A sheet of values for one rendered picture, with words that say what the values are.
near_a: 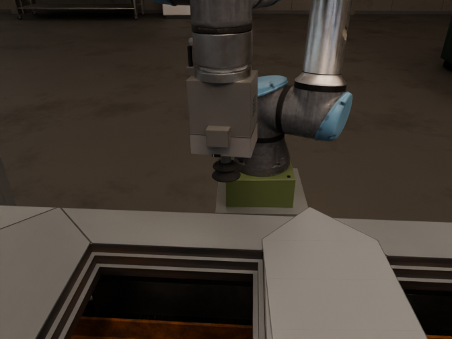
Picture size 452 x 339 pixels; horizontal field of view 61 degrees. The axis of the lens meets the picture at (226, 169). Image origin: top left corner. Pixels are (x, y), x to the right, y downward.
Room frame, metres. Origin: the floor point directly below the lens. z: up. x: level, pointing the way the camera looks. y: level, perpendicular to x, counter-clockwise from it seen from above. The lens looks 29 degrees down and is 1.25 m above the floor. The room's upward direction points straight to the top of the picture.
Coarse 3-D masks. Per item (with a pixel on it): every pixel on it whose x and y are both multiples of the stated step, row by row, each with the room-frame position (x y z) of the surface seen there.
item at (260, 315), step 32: (96, 256) 0.45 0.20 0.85; (128, 256) 0.45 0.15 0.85; (160, 256) 0.45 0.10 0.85; (192, 256) 0.45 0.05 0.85; (224, 256) 0.44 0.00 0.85; (256, 256) 0.44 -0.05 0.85; (256, 288) 0.40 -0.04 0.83; (416, 288) 0.41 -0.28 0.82; (448, 288) 0.41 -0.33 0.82; (64, 320) 0.34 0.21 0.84; (256, 320) 0.34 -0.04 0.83
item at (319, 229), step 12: (288, 228) 0.49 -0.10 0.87; (300, 228) 0.49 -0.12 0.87; (312, 228) 0.49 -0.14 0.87; (324, 228) 0.49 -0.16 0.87; (336, 228) 0.49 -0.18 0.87; (348, 228) 0.49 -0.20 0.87; (324, 240) 0.46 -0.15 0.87; (336, 240) 0.46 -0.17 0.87; (348, 240) 0.46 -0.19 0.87; (360, 240) 0.46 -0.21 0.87; (372, 240) 0.46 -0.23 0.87
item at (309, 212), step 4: (308, 208) 0.55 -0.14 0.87; (312, 208) 0.55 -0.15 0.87; (304, 212) 0.54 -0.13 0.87; (308, 212) 0.54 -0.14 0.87; (312, 212) 0.54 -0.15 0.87; (316, 212) 0.54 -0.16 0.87; (320, 212) 0.54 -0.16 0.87; (296, 216) 0.53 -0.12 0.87; (300, 216) 0.53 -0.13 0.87; (304, 216) 0.53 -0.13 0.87; (308, 216) 0.53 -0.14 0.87; (312, 216) 0.53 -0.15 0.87; (316, 216) 0.53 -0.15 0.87; (320, 216) 0.53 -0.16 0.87; (324, 216) 0.53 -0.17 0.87; (328, 216) 0.53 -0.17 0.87
